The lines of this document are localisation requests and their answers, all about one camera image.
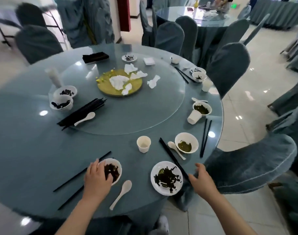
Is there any person's right forearm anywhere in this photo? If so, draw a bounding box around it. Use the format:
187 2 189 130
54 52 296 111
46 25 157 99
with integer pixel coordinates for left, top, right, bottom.
205 193 258 235

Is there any person's left hand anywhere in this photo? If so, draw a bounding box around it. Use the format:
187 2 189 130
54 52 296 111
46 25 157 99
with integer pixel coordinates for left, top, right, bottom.
83 159 113 203

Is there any person's white shoe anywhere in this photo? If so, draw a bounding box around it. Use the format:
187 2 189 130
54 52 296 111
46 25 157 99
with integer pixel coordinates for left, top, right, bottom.
155 214 170 235

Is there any yellow round disc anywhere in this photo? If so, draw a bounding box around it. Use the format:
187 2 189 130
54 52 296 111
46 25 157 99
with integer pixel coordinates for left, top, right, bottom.
97 69 143 97

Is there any blue clothed background table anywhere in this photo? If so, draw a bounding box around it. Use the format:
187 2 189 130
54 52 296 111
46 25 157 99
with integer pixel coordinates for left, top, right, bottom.
156 6 240 69

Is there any person's left forearm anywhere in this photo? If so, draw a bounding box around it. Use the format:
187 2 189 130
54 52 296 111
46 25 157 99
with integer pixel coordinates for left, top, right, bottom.
55 197 103 235

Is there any person's right hand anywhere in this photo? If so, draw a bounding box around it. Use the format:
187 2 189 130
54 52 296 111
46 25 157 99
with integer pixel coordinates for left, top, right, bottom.
188 163 220 200

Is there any red door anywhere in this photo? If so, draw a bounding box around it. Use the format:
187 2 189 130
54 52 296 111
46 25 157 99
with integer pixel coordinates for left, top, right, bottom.
116 0 131 32

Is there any round glass turntable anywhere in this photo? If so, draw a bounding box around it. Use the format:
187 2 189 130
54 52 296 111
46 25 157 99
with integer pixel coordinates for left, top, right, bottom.
177 7 229 21
48 52 186 135

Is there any crumpled white tissue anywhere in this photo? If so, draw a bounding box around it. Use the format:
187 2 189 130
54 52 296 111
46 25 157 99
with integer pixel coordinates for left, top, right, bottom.
129 70 148 80
109 75 130 91
147 75 161 89
124 63 138 75
121 83 133 96

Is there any dark red cloth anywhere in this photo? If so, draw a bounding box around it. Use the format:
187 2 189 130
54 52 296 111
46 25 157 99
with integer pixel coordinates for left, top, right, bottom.
82 52 109 64

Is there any bundle of black chopsticks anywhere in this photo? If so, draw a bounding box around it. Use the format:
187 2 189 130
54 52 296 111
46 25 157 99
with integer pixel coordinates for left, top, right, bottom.
57 98 107 131

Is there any blue skirted table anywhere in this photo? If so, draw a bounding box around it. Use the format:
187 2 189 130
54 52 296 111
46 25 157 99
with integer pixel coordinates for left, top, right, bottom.
249 0 298 30

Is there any round blue table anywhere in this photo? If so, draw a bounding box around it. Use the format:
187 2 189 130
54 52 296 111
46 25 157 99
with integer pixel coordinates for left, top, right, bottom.
0 44 224 228

